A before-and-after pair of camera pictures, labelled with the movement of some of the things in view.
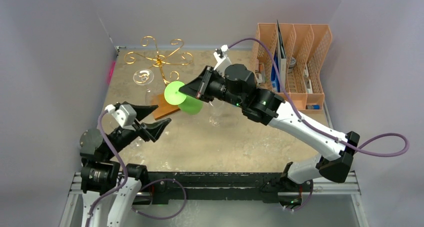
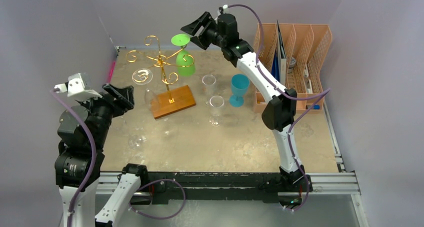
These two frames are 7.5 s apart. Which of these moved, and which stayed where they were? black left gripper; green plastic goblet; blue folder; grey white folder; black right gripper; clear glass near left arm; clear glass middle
Moved: black left gripper; green plastic goblet; black right gripper
Stayed: grey white folder; clear glass near left arm; blue folder; clear glass middle
